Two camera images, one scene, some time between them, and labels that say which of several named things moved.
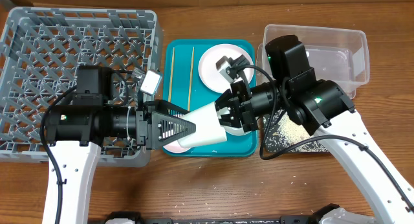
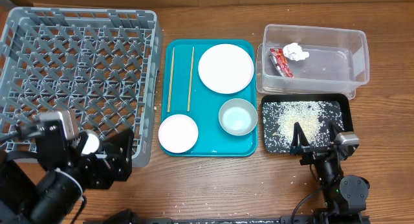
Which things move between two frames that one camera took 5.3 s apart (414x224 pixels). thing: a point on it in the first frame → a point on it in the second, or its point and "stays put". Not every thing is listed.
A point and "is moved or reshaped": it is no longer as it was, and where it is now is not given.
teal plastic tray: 184,88 stays put
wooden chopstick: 171,75 stays put
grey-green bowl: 207,131 is moved or reshaped
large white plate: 208,74 stays put
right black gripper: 232,101 → 313,155
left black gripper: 142,128 → 105,166
